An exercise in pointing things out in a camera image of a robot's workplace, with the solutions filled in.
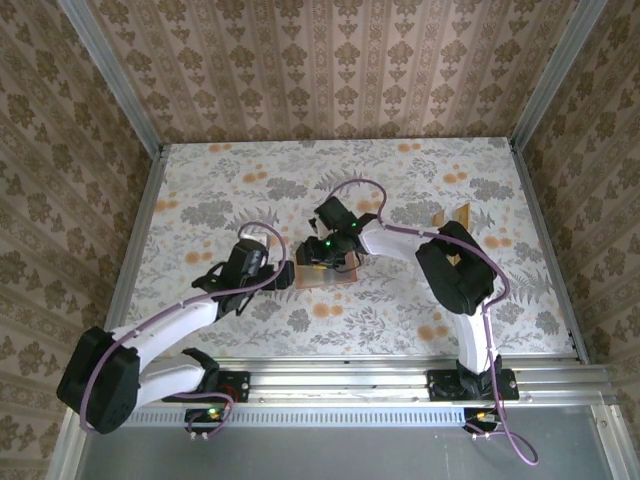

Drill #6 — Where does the aluminium frame post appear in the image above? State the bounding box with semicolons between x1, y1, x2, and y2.
54;0;166;151
509;0;609;146

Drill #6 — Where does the grey metal panel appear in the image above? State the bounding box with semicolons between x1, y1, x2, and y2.
47;405;631;480

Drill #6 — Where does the wooden card stand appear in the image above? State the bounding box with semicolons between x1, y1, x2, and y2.
432;202;474;266

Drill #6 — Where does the aluminium table side rail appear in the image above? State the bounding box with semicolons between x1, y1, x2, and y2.
94;144;169;362
507;137;591;364

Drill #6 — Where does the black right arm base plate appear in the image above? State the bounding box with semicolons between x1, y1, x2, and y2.
427;368;520;403

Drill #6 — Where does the left control board green light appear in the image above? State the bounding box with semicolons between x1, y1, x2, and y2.
184;407;231;434

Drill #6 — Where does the aluminium mounting rail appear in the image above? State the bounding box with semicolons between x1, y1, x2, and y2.
69;357;616;407

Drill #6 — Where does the grey slotted cable duct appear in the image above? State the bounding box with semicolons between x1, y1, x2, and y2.
119;405;469;429

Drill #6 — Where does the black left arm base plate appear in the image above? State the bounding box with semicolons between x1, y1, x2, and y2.
162;370;251;404

